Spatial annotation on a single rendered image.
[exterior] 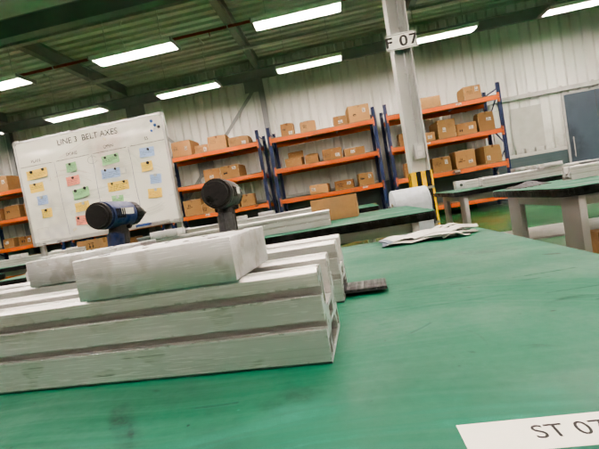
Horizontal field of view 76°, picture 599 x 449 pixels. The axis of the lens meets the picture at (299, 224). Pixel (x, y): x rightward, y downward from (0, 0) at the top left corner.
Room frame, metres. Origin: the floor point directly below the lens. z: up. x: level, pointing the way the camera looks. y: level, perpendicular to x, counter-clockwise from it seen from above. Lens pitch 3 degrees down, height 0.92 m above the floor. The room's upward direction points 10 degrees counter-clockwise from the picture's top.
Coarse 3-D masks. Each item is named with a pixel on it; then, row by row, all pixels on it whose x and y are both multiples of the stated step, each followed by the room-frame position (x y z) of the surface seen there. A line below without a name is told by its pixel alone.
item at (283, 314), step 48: (192, 288) 0.35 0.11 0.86; (240, 288) 0.34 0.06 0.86; (288, 288) 0.33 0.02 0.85; (0, 336) 0.39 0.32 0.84; (48, 336) 0.37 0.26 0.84; (96, 336) 0.37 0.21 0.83; (144, 336) 0.36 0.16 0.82; (192, 336) 0.36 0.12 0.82; (240, 336) 0.35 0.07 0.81; (288, 336) 0.33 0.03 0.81; (336, 336) 0.38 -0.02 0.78; (0, 384) 0.39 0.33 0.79; (48, 384) 0.38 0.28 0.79; (96, 384) 0.37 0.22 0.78
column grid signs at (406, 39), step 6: (414, 30) 5.81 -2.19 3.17; (390, 36) 5.86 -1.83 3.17; (396, 36) 5.85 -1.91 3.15; (402, 36) 5.84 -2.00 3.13; (408, 36) 5.83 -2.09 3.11; (414, 36) 5.81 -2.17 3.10; (390, 42) 5.86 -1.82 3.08; (396, 42) 5.85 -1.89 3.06; (402, 42) 5.84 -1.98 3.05; (408, 42) 5.83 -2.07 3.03; (414, 42) 5.82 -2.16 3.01; (390, 48) 5.86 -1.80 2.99; (396, 48) 5.85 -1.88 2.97; (402, 48) 5.84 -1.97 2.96
